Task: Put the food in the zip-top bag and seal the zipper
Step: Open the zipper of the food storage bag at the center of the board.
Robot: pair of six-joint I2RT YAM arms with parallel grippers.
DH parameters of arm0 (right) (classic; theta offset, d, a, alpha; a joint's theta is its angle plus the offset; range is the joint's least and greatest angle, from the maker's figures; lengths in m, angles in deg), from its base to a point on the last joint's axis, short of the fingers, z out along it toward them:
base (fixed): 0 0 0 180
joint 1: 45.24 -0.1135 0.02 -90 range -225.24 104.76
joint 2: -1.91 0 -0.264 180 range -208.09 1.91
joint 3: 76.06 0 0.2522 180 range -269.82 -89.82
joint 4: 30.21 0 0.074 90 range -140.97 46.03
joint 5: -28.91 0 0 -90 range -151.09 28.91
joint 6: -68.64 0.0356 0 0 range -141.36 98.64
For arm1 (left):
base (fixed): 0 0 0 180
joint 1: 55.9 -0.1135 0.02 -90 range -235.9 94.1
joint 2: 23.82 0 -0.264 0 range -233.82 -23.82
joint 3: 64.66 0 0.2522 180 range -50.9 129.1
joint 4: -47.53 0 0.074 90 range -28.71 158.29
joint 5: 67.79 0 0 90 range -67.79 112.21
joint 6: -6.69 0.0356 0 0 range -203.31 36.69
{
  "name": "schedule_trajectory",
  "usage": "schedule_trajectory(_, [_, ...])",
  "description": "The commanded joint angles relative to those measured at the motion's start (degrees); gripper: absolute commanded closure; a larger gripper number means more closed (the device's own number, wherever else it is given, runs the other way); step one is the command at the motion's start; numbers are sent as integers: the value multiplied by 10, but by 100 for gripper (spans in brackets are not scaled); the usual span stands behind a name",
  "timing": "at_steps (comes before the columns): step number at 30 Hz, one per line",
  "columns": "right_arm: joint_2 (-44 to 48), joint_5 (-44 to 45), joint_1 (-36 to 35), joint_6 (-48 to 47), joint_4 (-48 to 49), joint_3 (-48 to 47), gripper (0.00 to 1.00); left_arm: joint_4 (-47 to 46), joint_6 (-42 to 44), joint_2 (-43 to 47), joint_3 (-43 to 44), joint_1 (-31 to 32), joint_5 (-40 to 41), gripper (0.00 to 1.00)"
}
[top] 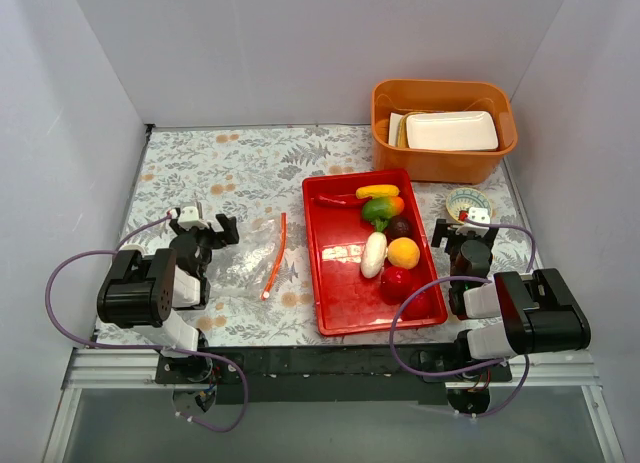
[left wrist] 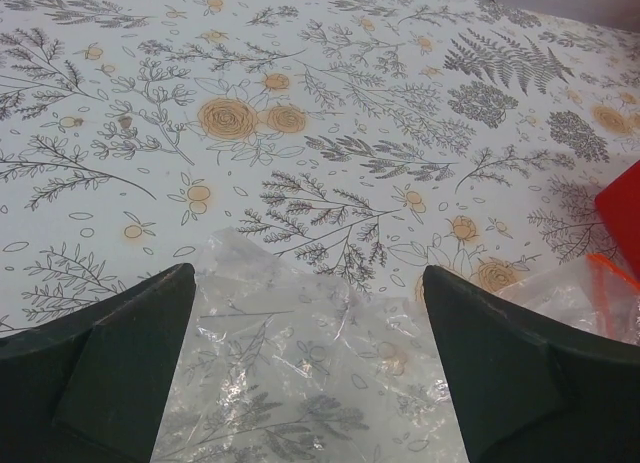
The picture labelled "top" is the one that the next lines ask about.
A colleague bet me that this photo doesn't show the aluminium frame rail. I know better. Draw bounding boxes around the aluminium frame rail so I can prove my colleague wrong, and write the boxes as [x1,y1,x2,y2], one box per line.
[62,349,601,390]

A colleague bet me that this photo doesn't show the white rectangular plate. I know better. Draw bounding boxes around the white rectangular plate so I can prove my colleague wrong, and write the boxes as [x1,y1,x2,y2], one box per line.
[405,111,499,151]

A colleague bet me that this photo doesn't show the green orange mango toy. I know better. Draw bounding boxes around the green orange mango toy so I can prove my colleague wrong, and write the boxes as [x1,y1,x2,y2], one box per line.
[361,196,405,222]

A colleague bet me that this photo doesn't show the red chili pepper toy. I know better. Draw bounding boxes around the red chili pepper toy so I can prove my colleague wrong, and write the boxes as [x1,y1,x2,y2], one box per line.
[314,194,369,208]

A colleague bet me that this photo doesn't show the yellow corn toy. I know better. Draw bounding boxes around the yellow corn toy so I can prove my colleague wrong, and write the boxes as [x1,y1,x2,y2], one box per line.
[355,184,400,199]

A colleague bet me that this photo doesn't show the yellow plates in bin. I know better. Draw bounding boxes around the yellow plates in bin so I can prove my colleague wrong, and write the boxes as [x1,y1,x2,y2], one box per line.
[388,112,414,148]

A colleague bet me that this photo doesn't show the dark purple fruit toy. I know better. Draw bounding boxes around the dark purple fruit toy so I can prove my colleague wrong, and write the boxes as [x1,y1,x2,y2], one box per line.
[386,215,413,240]

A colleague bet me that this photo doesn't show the small patterned bowl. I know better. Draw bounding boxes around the small patterned bowl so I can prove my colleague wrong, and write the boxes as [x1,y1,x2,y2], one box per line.
[445,187,493,223]

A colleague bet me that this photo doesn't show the red pomegranate toy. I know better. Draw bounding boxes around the red pomegranate toy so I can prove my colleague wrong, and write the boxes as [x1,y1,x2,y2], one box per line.
[402,291,432,321]

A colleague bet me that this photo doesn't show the red plastic tray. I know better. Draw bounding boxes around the red plastic tray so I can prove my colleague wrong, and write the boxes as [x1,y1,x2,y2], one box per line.
[302,169,437,337]

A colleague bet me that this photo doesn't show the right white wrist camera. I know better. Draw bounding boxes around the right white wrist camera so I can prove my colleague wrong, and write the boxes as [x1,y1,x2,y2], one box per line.
[459,207,491,224]

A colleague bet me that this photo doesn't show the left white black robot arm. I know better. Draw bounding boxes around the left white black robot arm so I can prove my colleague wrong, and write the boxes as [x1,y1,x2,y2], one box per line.
[97,206,239,383]

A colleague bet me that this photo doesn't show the clear zip top bag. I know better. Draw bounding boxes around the clear zip top bag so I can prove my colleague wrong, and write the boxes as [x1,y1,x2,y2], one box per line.
[206,213,287,301]

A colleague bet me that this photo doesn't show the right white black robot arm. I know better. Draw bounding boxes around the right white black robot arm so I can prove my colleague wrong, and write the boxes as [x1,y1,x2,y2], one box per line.
[431,219,591,381]

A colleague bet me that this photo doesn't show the orange plastic bin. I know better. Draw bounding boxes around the orange plastic bin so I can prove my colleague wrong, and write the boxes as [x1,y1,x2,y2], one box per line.
[371,79,518,184]

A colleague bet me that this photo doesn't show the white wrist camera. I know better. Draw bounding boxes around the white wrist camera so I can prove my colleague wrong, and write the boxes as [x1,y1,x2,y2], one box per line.
[170,200,207,230]
[459,207,491,224]

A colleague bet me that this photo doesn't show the orange fruit toy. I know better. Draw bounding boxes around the orange fruit toy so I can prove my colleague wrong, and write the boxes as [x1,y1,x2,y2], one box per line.
[387,237,420,270]

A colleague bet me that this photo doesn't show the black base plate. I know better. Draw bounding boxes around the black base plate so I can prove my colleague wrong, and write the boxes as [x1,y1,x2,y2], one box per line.
[155,343,512,414]

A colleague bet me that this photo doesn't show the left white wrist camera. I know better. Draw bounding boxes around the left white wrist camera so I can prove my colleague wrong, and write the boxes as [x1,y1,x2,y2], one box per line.
[170,200,207,230]

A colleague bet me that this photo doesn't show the white cup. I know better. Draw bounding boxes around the white cup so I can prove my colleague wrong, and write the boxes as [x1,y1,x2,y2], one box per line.
[118,243,145,255]

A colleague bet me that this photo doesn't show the red apple toy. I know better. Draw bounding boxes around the red apple toy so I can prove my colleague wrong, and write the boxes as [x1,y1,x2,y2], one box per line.
[380,266,413,305]

